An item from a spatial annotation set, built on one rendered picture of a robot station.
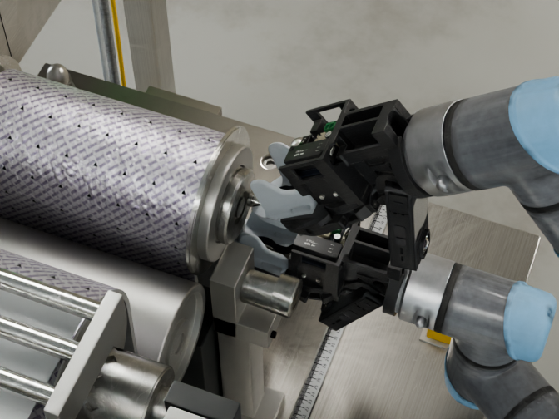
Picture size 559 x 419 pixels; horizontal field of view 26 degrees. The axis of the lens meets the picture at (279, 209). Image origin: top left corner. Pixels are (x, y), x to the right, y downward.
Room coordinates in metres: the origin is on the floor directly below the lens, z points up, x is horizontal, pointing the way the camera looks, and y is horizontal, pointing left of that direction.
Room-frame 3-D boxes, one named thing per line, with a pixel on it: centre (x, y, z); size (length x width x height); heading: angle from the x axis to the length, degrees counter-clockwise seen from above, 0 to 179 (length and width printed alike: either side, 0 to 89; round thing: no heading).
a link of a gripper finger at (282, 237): (0.73, 0.02, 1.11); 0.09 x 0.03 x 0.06; 68
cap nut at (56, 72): (0.99, 0.27, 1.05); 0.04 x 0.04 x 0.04
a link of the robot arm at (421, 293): (0.64, -0.15, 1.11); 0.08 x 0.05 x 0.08; 159
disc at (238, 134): (0.66, 0.06, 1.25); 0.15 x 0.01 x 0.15; 159
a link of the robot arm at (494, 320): (0.62, -0.22, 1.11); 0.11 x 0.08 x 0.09; 69
